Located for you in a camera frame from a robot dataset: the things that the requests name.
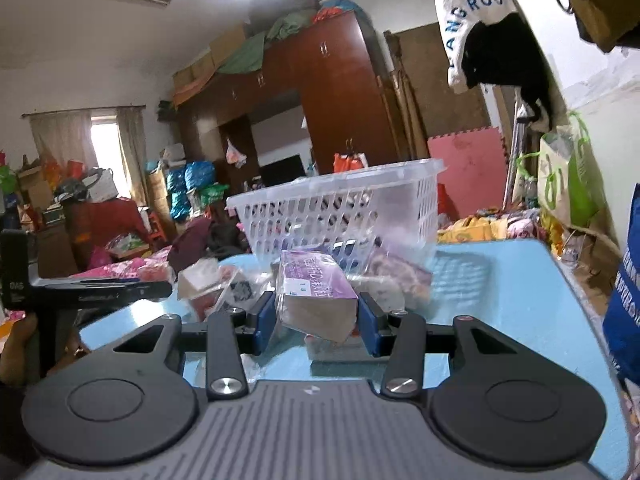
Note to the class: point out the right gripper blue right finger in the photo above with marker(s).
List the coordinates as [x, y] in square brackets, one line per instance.
[401, 339]

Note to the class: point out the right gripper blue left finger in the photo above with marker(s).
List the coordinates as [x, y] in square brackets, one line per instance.
[232, 332]

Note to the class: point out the purple tissue pack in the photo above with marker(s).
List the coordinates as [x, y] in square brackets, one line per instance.
[314, 296]

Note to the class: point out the person's left hand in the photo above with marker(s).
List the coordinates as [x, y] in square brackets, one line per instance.
[13, 358]

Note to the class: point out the small patterned packet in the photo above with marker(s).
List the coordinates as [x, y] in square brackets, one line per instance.
[414, 281]

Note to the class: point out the red white packet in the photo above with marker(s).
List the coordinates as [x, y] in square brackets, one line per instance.
[202, 284]

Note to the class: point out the white plastic perforated basket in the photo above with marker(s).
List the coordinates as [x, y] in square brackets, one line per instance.
[347, 215]

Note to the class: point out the yellow patterned blanket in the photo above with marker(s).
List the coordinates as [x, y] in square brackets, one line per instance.
[474, 229]

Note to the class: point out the pink foam mat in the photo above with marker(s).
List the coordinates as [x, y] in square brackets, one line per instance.
[475, 168]

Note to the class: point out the orange white hanging bag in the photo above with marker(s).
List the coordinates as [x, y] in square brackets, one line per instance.
[349, 162]

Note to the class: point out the beige window curtain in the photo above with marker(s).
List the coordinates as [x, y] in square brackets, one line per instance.
[132, 146]

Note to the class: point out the blue plastic bag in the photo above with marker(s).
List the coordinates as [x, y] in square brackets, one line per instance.
[622, 320]

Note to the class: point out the green white shopping bag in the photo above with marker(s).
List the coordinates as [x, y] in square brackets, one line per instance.
[563, 170]

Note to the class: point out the brown wooden board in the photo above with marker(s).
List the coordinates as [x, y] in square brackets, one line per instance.
[428, 106]

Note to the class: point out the dark red wooden wardrobe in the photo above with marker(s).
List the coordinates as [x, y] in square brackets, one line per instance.
[334, 70]

